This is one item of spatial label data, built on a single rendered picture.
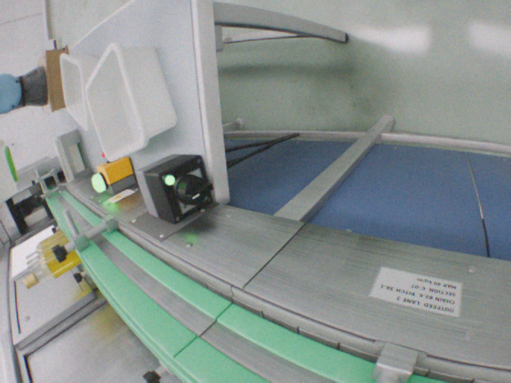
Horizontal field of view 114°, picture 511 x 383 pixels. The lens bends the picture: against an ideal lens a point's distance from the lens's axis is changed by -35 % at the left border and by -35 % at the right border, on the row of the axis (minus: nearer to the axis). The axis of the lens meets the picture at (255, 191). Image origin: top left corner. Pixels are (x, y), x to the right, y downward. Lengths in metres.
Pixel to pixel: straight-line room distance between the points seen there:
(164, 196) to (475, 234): 0.41
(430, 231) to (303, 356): 0.22
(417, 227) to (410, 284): 0.12
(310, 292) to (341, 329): 0.05
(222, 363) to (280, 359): 0.05
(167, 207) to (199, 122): 0.13
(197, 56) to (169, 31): 0.07
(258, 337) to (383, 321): 0.10
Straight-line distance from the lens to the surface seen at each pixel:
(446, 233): 0.34
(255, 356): 0.22
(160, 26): 0.43
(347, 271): 0.24
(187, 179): 0.36
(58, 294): 0.97
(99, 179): 0.63
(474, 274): 0.27
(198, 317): 0.26
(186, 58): 0.38
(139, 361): 0.65
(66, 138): 1.10
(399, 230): 0.34
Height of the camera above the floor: 0.98
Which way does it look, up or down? 43 degrees down
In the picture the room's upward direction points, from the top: 125 degrees counter-clockwise
